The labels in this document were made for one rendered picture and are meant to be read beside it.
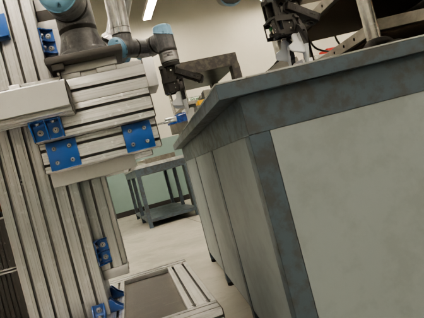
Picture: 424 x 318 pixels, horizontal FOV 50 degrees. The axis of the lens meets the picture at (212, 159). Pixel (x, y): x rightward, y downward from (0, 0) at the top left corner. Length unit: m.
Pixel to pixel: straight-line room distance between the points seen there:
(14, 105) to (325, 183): 0.82
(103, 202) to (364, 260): 0.91
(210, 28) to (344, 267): 8.87
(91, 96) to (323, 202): 0.74
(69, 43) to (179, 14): 8.32
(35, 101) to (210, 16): 8.69
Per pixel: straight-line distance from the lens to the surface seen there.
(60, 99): 1.29
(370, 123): 1.13
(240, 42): 9.87
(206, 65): 6.53
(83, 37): 1.45
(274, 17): 1.33
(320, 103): 1.08
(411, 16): 2.20
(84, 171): 1.51
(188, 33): 9.63
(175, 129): 2.09
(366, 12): 2.04
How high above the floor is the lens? 0.64
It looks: level
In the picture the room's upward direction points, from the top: 15 degrees counter-clockwise
